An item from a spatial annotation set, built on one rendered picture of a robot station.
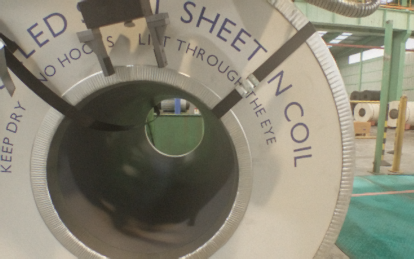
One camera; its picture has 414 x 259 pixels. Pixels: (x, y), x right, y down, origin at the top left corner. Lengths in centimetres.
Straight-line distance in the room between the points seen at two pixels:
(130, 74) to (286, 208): 55
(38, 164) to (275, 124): 62
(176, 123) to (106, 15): 262
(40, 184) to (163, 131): 250
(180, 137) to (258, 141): 253
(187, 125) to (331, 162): 253
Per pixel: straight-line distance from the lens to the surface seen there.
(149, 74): 55
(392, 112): 1326
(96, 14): 51
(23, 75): 62
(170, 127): 306
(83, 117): 62
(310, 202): 69
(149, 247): 77
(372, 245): 202
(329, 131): 66
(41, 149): 66
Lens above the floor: 96
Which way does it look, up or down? 6 degrees down
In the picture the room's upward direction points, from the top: 1 degrees clockwise
